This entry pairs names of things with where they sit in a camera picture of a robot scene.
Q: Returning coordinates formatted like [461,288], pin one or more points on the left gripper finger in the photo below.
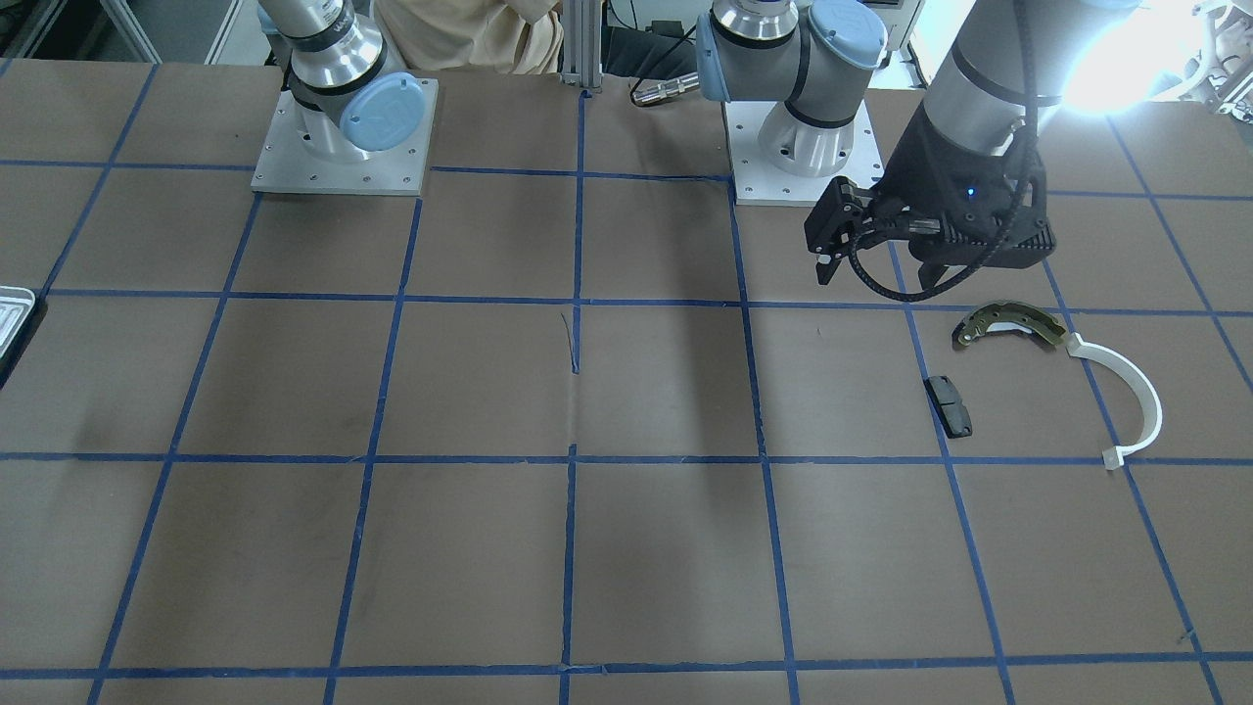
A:
[937,279]
[835,227]

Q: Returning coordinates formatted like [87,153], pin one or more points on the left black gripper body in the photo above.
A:
[917,168]

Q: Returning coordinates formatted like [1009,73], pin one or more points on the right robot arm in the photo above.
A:
[340,64]

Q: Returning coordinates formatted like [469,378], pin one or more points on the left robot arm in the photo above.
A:
[818,62]

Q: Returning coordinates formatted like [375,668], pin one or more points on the white plastic tray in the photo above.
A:
[18,307]

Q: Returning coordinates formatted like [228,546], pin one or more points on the olive brake shoe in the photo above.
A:
[1008,316]

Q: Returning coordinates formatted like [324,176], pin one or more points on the black brake pad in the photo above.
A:
[949,406]

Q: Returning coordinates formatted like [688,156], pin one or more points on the person in beige shirt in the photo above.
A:
[505,37]

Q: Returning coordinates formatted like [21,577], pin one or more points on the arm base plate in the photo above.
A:
[304,153]
[764,166]

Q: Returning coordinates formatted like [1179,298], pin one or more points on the silver cable connector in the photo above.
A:
[670,89]

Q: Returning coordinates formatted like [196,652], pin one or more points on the aluminium frame post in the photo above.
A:
[581,49]

